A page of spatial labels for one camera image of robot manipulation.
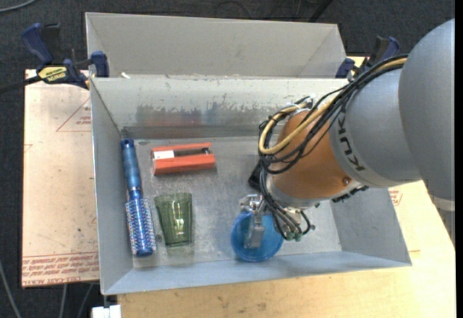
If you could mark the green clear plastic cup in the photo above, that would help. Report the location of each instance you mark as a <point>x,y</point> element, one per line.
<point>174,217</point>

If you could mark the brown cardboard board red print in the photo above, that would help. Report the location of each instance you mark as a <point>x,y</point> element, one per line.
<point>58,179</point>

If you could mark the orange stapler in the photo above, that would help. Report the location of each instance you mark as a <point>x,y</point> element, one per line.
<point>182,164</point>

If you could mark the blue round hairbrush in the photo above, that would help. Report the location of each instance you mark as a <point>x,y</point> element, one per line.
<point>134,179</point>

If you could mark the blue plastic bowl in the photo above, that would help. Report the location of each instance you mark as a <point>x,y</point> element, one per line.
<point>269,240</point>

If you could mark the grey metal bin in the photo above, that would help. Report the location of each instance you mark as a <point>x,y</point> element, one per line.
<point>224,193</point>

